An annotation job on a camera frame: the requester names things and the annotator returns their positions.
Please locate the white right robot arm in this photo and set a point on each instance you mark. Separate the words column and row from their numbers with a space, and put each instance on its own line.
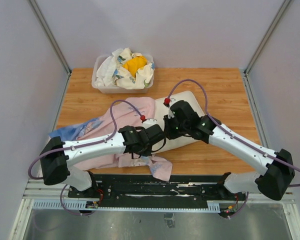
column 273, row 170

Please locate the yellow orange cloth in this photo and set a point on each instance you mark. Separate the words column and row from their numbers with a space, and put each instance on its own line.
column 134, row 64

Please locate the white crumpled cloth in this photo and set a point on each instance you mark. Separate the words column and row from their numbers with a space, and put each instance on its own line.
column 106, row 73

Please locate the cream white pillow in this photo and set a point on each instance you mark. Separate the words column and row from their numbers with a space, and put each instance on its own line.
column 161, row 111

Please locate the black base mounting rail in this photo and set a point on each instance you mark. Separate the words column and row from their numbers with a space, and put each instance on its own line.
column 146, row 192

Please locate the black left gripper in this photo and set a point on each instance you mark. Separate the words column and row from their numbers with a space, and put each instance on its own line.
column 147, row 152

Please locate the aluminium frame post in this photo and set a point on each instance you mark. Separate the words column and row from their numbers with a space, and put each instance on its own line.
column 49, row 34
column 268, row 34

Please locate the pink blue printed pillowcase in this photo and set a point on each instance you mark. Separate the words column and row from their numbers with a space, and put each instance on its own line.
column 124, row 115

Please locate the right aluminium frame post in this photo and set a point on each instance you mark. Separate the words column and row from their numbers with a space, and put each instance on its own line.
column 268, row 34

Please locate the left aluminium frame post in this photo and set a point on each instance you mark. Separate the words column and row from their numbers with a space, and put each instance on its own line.
column 49, row 34

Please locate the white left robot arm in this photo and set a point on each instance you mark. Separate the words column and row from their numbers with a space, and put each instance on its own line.
column 58, row 158

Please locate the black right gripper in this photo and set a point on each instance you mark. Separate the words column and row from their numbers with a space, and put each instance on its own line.
column 167, row 122

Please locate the cream floral printed cloth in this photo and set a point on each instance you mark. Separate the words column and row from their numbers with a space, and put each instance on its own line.
column 123, row 77

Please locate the translucent plastic bin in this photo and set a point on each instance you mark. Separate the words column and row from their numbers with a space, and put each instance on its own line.
column 114, row 89

